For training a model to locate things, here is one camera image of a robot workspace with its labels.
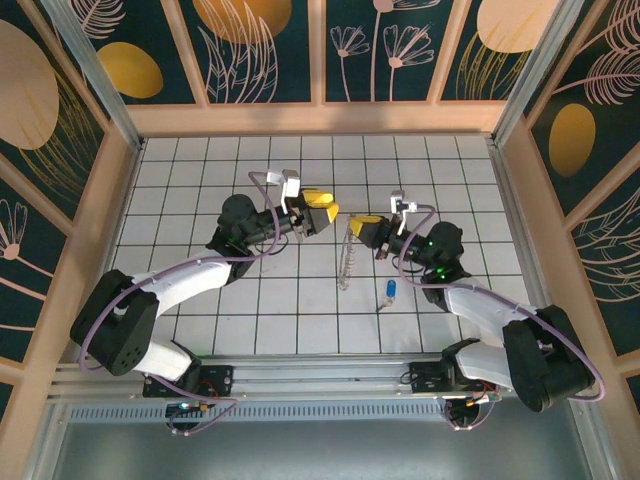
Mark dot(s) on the grey metal sheet panel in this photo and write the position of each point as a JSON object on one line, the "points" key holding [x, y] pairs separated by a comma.
{"points": [[320, 450]]}

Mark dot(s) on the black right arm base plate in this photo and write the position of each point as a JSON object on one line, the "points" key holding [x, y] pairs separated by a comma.
{"points": [[425, 380]]}

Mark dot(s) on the small blue and white tube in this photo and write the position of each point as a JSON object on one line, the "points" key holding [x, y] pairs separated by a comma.
{"points": [[390, 289]]}

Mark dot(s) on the aluminium corner post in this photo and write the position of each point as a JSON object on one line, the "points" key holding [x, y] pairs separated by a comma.
{"points": [[532, 75], [96, 75]]}

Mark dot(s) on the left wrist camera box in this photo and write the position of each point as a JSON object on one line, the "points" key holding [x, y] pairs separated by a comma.
{"points": [[290, 187]]}

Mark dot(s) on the aluminium side rail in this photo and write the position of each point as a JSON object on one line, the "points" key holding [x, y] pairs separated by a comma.
{"points": [[505, 200]]}

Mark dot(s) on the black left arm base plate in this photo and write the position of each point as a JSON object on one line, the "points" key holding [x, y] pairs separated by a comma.
{"points": [[215, 376]]}

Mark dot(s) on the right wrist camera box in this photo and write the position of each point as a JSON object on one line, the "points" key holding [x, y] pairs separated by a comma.
{"points": [[400, 202]]}

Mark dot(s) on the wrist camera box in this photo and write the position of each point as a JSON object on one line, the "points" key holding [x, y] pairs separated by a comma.
{"points": [[290, 187], [400, 202]]}

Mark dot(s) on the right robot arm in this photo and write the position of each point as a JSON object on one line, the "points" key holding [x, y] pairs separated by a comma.
{"points": [[475, 310]]}

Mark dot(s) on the small controller board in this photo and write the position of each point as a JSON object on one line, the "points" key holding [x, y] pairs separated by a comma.
{"points": [[190, 407], [482, 398]]}

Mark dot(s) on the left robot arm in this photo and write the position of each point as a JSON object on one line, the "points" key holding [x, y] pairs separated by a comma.
{"points": [[185, 285]]}

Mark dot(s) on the aluminium extrusion rail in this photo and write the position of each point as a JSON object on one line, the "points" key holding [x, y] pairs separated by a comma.
{"points": [[320, 372]]}

